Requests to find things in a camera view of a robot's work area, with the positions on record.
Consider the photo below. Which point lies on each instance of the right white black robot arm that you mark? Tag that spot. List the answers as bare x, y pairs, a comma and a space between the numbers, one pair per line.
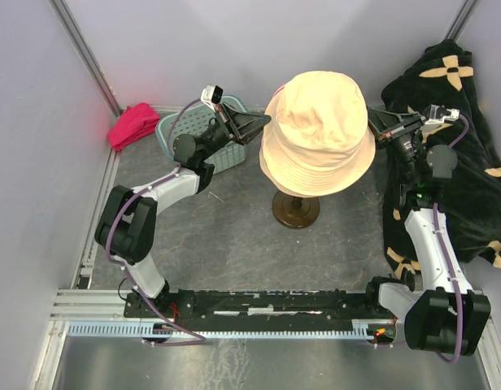
448, 317

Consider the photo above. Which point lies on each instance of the black floral blanket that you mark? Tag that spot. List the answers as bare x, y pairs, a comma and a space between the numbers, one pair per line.
471, 200

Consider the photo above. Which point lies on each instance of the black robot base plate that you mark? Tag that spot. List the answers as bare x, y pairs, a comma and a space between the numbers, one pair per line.
210, 310

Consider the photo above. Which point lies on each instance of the teal plastic basket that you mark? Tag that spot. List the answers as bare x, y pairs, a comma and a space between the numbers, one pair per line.
195, 121

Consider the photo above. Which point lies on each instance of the aluminium frame post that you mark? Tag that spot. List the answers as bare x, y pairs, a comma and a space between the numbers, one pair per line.
67, 20
461, 19

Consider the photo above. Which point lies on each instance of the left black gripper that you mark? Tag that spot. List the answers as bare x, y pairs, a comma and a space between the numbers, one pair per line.
242, 127

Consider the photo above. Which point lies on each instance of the right aluminium frame post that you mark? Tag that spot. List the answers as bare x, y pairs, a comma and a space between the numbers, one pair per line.
461, 19

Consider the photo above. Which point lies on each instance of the dark wooden hat stand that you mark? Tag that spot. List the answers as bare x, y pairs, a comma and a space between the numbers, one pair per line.
295, 212

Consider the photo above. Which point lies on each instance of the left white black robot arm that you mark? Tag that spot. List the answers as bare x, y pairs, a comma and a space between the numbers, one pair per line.
126, 228

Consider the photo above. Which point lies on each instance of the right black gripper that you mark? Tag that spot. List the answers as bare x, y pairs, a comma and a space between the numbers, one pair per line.
381, 122

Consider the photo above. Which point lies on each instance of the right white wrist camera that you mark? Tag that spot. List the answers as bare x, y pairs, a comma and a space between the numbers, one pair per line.
437, 115

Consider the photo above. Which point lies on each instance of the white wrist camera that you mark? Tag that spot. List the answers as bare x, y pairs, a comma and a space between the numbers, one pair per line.
211, 96
437, 115

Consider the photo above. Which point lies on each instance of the left aluminium frame post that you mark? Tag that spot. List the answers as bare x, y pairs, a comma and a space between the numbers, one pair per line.
67, 20

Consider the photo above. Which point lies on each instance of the light blue cable duct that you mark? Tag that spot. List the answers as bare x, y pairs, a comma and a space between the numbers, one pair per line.
359, 331

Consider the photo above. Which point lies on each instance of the red cloth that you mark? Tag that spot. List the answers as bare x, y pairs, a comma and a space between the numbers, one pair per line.
135, 123

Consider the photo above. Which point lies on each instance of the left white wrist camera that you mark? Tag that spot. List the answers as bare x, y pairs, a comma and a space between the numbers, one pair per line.
211, 96

